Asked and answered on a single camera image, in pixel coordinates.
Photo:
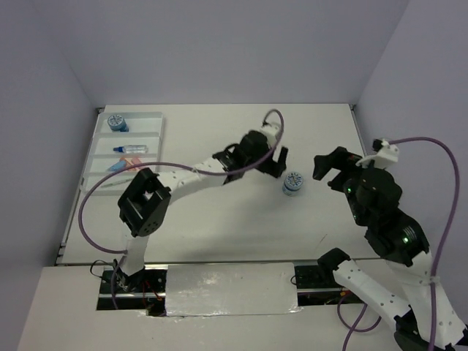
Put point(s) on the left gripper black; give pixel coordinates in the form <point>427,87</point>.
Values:
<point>273,167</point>

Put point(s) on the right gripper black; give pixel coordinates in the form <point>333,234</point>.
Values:
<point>341,158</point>

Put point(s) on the blue paint jar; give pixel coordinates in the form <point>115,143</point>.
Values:
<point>117,123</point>
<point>292,183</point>

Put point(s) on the orange plastic case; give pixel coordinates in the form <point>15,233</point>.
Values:
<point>135,167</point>

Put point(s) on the clear spray bottle blue cap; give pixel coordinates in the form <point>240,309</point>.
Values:
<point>131,149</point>

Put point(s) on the blue plastic case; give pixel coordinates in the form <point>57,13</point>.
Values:
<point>117,166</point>

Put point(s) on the green highlighter pen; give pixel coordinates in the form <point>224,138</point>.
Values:
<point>116,183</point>

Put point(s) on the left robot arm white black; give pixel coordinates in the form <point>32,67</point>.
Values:
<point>144,203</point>

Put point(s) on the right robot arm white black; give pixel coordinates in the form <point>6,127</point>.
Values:
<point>424,318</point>

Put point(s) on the white compartment tray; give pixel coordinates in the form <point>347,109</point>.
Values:
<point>144,129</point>

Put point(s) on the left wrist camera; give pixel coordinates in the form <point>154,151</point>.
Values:
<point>273,133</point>

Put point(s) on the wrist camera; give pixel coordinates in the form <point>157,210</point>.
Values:
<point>273,133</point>
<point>385,155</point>

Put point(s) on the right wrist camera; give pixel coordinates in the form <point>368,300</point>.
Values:
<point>385,155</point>

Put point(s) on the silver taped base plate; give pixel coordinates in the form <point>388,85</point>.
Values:
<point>230,290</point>

